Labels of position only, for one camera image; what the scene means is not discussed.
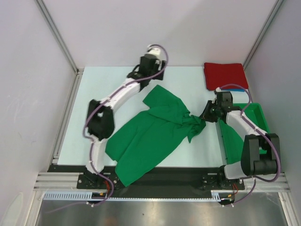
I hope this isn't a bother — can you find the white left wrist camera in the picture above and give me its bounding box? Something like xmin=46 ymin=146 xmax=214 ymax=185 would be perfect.
xmin=147 ymin=45 xmax=161 ymax=58

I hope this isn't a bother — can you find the green t shirt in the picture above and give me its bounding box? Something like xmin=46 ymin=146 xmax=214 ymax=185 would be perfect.
xmin=105 ymin=85 xmax=206 ymax=187

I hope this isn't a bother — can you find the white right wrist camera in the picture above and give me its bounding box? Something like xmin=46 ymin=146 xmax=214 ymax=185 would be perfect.
xmin=214 ymin=87 xmax=222 ymax=95

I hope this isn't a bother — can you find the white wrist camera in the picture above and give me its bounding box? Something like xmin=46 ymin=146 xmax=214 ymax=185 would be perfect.
xmin=214 ymin=87 xmax=222 ymax=95
xmin=147 ymin=45 xmax=161 ymax=58

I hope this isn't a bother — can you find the green plastic bin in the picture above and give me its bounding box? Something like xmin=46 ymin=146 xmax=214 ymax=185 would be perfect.
xmin=218 ymin=103 xmax=270 ymax=164

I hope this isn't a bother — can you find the folded red t shirt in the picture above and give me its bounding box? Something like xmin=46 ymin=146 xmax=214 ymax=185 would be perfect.
xmin=204 ymin=62 xmax=248 ymax=91

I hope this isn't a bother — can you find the right aluminium frame post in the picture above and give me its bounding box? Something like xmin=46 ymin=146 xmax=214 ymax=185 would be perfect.
xmin=243 ymin=0 xmax=285 ymax=70

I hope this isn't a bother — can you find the aluminium left side rail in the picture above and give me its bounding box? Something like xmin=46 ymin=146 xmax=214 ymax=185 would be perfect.
xmin=50 ymin=68 xmax=84 ymax=165

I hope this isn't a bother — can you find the aluminium front rail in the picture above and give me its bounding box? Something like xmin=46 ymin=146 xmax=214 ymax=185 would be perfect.
xmin=33 ymin=172 xmax=291 ymax=193

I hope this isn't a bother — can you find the folded blue t shirt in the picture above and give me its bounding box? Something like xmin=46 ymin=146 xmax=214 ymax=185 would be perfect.
xmin=222 ymin=89 xmax=245 ymax=92

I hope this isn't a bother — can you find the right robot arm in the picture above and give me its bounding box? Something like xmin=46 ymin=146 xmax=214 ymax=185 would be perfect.
xmin=200 ymin=88 xmax=281 ymax=189

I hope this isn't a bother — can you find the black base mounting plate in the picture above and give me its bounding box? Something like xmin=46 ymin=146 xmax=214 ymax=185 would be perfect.
xmin=48 ymin=165 xmax=245 ymax=199

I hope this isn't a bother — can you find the grey slotted cable duct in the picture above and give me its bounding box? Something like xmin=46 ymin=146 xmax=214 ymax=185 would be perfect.
xmin=43 ymin=190 xmax=236 ymax=202

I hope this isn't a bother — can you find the left aluminium frame post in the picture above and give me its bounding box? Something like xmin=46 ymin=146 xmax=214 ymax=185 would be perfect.
xmin=34 ymin=0 xmax=79 ymax=74

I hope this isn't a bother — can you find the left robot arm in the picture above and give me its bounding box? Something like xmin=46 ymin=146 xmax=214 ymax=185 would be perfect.
xmin=77 ymin=53 xmax=167 ymax=189

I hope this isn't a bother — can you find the aluminium frame post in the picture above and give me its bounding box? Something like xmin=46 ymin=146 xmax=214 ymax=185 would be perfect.
xmin=243 ymin=0 xmax=285 ymax=70
xmin=34 ymin=0 xmax=79 ymax=74

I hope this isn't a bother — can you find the aluminium rail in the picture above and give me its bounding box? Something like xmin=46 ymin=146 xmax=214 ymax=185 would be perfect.
xmin=50 ymin=68 xmax=84 ymax=165
xmin=33 ymin=172 xmax=291 ymax=193

